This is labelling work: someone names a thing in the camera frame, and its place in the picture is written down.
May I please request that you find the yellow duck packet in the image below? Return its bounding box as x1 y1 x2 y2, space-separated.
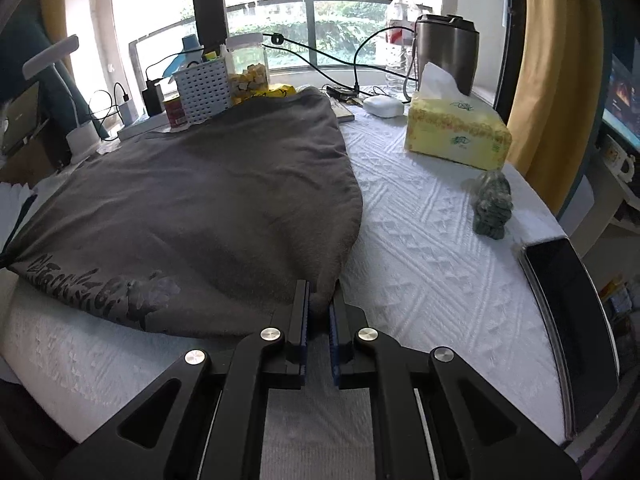
255 84 298 100

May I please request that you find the red yellow tin can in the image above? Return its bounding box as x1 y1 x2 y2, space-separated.
164 94 188 128

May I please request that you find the cardboard box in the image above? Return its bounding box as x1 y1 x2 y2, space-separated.
0 135 66 186

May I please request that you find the clear water bottle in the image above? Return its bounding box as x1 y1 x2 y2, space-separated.
384 0 426 96

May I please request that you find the black smartphone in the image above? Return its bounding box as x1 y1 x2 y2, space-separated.
520 237 621 436

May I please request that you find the black looped charger cable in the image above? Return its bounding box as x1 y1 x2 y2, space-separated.
89 81 130 131

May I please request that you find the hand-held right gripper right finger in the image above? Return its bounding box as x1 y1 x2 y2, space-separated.
327 290 583 480

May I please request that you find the dark grey t-shirt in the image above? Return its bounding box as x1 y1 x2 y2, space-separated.
0 86 363 338

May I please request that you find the long black cable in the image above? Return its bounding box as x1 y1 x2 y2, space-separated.
145 32 421 98

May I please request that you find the steel thermos mug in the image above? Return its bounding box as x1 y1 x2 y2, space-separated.
415 14 480 97

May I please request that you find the white desk lamp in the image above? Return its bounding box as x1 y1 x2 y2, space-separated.
22 35 98 155

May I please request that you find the white earbuds case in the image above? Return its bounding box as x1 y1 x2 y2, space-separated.
362 95 403 118

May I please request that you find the white power strip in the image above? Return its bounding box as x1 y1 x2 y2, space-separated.
117 110 173 141

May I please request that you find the black window frame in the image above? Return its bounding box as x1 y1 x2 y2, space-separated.
189 0 531 111

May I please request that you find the white garment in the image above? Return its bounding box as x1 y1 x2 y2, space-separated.
0 180 38 256

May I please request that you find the balcony railing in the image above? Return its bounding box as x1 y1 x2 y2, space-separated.
129 0 436 76

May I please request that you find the clear snack jar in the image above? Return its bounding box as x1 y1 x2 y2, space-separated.
225 32 271 106

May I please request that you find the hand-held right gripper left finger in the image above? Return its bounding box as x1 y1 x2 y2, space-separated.
52 280 311 480

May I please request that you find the yellow tissue box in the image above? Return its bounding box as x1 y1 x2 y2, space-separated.
404 62 513 171

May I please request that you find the lit computer monitor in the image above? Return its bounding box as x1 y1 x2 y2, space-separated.
602 52 640 148

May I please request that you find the white side table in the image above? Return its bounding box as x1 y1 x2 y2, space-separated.
567 150 640 261

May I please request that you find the green stone figurine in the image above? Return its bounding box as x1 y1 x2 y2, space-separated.
472 170 512 240

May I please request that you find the black charger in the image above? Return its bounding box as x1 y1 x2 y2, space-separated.
141 78 165 116

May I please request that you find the blue plastic bottle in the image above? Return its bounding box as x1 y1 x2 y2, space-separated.
162 34 203 78

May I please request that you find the white plastic basket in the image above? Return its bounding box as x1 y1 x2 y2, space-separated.
172 55 233 126

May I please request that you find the white printed mug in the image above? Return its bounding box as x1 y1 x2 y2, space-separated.
600 132 637 181

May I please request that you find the black tablet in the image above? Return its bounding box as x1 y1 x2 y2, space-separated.
0 82 48 156

